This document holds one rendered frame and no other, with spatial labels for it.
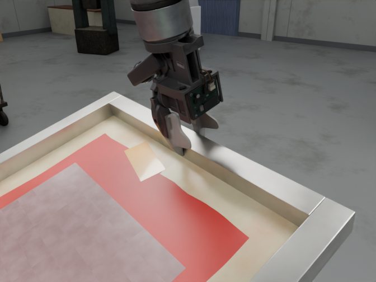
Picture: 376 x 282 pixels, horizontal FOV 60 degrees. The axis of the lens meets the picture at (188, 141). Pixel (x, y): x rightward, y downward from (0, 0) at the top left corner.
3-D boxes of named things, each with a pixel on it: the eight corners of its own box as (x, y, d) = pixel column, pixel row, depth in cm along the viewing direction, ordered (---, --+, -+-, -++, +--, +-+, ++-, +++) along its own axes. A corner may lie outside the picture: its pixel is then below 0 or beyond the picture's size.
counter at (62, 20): (70, 29, 989) (66, 4, 957) (117, 36, 883) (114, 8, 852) (51, 32, 942) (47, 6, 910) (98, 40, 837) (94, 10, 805)
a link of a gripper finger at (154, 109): (160, 141, 52) (153, 90, 48) (155, 138, 53) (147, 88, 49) (183, 131, 55) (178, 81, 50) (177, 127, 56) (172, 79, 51)
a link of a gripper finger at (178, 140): (187, 173, 53) (182, 122, 48) (165, 159, 57) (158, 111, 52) (201, 165, 54) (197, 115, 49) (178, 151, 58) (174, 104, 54)
